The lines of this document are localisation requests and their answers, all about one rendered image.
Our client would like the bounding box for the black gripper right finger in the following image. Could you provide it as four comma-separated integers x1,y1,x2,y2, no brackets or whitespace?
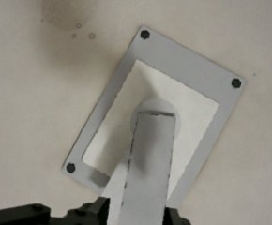
162,207,191,225

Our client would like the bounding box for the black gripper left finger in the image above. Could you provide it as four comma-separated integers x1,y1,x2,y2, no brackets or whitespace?
0,196,111,225

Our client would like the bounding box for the grey mounting plate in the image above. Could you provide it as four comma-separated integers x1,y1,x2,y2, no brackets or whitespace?
62,26,246,209

